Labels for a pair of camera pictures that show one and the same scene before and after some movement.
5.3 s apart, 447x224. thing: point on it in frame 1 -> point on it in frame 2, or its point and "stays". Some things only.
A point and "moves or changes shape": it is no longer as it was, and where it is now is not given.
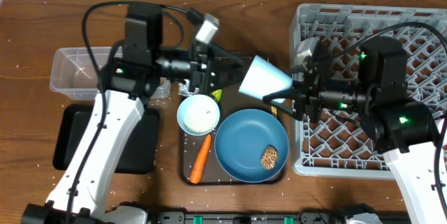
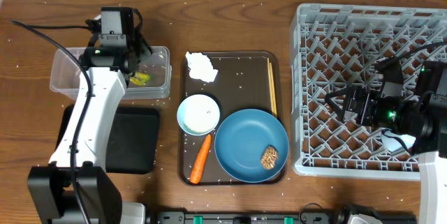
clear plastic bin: (73, 74) stays
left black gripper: (203, 69) -> (138, 58)
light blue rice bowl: (198, 114) stays
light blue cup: (264, 77) moves or changes shape
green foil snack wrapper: (184, 90) moves or changes shape
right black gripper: (298, 91) -> (364, 98)
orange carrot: (200, 160) stays
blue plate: (241, 140) stays
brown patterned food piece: (269, 158) stays
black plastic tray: (141, 154) stays
